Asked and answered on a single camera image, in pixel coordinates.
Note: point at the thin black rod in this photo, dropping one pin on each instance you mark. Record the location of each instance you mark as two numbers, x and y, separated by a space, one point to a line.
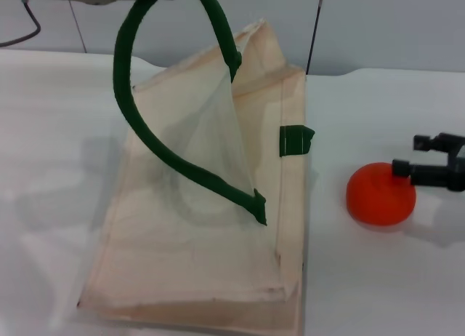
314 30

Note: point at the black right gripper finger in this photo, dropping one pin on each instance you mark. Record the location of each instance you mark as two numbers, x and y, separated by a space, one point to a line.
436 142
432 175

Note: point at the orange toy fruit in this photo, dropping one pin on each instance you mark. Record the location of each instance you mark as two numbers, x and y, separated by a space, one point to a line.
374 201

